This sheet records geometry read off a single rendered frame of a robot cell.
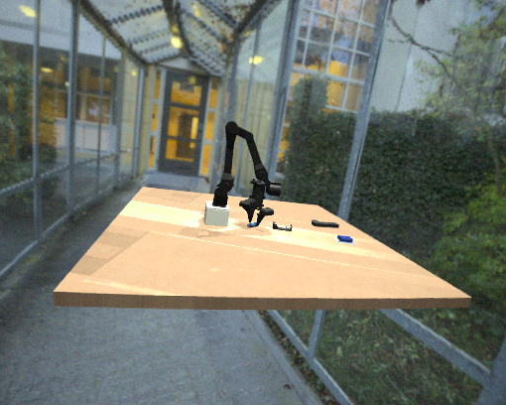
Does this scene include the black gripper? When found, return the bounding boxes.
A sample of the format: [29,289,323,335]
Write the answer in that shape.
[244,193,274,226]

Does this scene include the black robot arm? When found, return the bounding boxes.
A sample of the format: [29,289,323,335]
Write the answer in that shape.
[212,121,281,210]

